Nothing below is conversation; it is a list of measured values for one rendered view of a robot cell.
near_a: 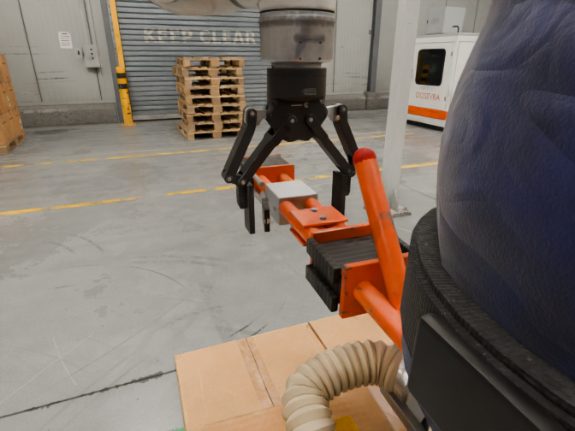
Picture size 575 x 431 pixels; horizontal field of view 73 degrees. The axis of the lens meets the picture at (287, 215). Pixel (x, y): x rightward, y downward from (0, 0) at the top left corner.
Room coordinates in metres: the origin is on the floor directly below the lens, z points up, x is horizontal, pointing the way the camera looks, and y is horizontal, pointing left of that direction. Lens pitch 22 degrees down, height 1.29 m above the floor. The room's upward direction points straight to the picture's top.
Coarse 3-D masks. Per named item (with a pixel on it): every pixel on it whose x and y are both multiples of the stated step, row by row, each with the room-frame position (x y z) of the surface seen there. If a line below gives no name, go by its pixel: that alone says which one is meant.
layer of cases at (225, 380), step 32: (320, 320) 0.98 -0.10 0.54; (352, 320) 0.98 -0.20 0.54; (192, 352) 0.84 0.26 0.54; (224, 352) 0.84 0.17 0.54; (256, 352) 0.84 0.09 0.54; (288, 352) 0.84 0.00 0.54; (320, 352) 0.84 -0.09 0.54; (192, 384) 0.73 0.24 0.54; (224, 384) 0.73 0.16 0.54; (256, 384) 0.73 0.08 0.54; (192, 416) 0.63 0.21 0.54; (224, 416) 0.63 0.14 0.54
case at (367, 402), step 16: (336, 400) 0.31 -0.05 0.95; (352, 400) 0.31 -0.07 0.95; (368, 400) 0.31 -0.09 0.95; (384, 400) 0.31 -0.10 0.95; (240, 416) 0.29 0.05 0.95; (256, 416) 0.29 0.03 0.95; (272, 416) 0.29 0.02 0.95; (336, 416) 0.29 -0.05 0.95; (352, 416) 0.29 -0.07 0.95; (368, 416) 0.29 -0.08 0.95; (384, 416) 0.29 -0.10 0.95
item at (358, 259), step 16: (368, 224) 0.41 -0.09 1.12; (320, 240) 0.38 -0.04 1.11; (336, 240) 0.39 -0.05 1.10; (352, 240) 0.39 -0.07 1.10; (368, 240) 0.39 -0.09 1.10; (400, 240) 0.37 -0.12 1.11; (320, 256) 0.34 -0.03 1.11; (336, 256) 0.35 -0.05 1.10; (352, 256) 0.35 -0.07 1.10; (368, 256) 0.35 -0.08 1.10; (320, 272) 0.36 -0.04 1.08; (336, 272) 0.32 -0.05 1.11; (352, 272) 0.31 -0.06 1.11; (368, 272) 0.32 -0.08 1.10; (320, 288) 0.34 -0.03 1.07; (336, 288) 0.32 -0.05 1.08; (352, 288) 0.31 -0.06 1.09; (384, 288) 0.33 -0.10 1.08; (336, 304) 0.32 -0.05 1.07; (352, 304) 0.31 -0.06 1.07
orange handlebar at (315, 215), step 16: (288, 176) 0.64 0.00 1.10; (288, 208) 0.50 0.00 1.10; (320, 208) 0.49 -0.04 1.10; (304, 224) 0.44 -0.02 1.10; (320, 224) 0.44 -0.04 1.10; (336, 224) 0.45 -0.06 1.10; (304, 240) 0.44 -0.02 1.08; (368, 288) 0.31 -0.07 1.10; (368, 304) 0.29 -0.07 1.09; (384, 304) 0.28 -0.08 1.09; (384, 320) 0.27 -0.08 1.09; (400, 320) 0.26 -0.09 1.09; (400, 336) 0.25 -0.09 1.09
